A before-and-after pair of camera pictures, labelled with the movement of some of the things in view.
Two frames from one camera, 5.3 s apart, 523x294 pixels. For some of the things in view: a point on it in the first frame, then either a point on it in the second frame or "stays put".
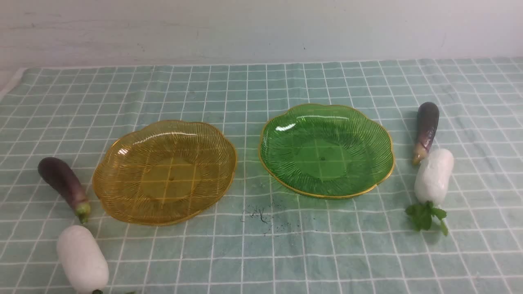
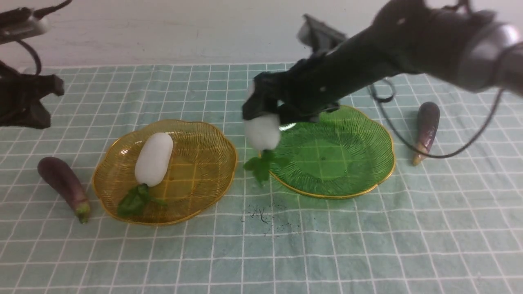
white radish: (433, 181) -> (263, 133)
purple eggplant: (61, 178) stays put
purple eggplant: (428, 120) stays put
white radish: (82, 259) -> (153, 157)
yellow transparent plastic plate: (166, 172) stays put
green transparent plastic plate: (329, 151) stays put
